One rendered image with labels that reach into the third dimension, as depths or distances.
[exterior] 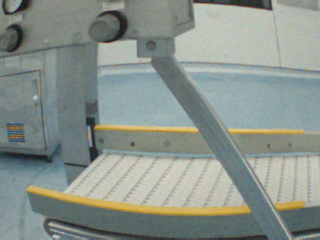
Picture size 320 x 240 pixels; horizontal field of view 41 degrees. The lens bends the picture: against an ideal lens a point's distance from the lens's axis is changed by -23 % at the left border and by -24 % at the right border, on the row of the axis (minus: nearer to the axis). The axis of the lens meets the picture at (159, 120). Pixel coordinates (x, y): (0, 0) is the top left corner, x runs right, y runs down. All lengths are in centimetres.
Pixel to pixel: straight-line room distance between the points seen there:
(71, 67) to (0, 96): 240
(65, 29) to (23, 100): 266
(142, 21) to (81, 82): 40
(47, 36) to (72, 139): 40
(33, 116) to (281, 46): 343
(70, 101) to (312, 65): 511
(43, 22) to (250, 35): 522
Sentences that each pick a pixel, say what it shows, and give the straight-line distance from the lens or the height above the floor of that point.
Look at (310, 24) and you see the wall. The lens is 576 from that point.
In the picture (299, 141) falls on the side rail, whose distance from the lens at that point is 76.
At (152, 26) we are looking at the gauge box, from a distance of 43.
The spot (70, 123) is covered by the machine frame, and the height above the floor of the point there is 87.
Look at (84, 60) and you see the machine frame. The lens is 81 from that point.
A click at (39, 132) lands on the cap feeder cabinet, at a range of 312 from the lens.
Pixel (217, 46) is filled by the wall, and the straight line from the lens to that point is 566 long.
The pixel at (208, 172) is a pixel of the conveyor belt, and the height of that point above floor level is 83.
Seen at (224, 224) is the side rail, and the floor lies 85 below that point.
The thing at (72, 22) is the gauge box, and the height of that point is 107.
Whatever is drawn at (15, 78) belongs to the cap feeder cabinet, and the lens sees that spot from 311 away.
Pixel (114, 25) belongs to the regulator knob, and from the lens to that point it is 42.
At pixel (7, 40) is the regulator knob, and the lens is 48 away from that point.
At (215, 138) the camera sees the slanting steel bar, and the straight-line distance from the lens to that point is 45.
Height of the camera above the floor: 109
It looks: 16 degrees down
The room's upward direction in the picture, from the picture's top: 3 degrees counter-clockwise
